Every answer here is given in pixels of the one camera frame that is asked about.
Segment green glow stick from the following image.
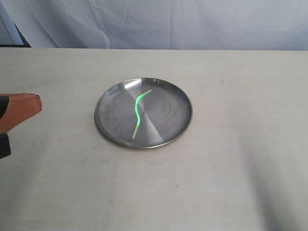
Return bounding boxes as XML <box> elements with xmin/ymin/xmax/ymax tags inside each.
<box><xmin>132</xmin><ymin>90</ymin><xmax>152</xmax><ymax>139</ymax></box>

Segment round stainless steel plate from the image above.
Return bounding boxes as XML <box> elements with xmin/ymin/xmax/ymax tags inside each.
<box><xmin>94</xmin><ymin>77</ymin><xmax>193</xmax><ymax>149</ymax></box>

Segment white backdrop cloth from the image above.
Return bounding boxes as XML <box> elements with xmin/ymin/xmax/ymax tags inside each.
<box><xmin>0</xmin><ymin>0</ymin><xmax>308</xmax><ymax>51</ymax></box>

